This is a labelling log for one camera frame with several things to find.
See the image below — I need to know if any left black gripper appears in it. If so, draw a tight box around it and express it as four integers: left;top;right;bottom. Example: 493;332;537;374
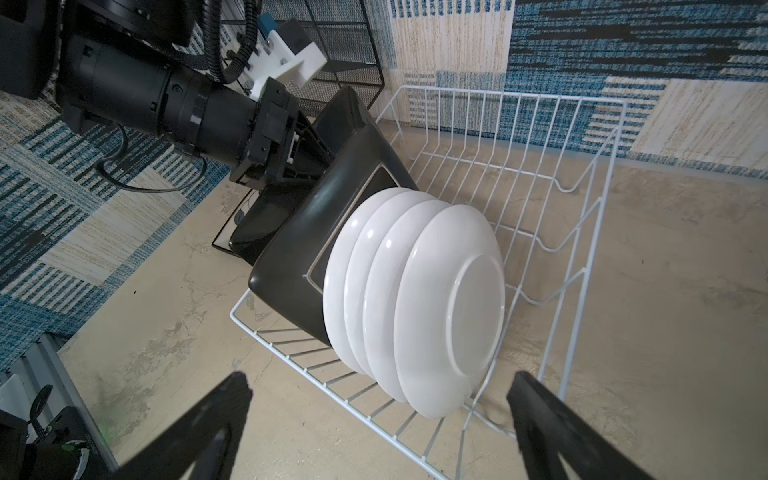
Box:
229;78;334;189

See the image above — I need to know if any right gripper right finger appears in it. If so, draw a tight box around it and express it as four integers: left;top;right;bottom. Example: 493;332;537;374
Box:
507;371;650;479

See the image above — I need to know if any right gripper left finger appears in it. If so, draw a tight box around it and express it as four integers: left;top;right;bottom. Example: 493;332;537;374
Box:
109;371;253;479

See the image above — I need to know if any square floral plate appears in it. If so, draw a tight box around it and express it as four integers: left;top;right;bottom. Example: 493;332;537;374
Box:
229;87;371;265
249;124;417;345

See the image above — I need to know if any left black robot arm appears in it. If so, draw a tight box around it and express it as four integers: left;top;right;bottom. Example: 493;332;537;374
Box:
1;1;334;187

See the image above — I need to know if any black mesh shelf unit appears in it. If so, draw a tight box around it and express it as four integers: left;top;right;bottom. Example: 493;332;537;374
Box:
211;1;385;255

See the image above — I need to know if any white round plate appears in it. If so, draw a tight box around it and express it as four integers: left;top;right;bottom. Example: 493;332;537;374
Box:
322;187;409;374
362;192;449;403
343;189;432;377
393;205;506;419

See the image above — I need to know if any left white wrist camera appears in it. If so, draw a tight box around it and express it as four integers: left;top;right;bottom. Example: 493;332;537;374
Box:
243;13;327;101

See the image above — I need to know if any aluminium front rail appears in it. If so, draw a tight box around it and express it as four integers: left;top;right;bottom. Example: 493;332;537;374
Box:
1;332;119;479

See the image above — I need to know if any white wire dish rack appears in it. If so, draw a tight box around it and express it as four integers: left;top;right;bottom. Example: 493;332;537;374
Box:
230;85;636;479

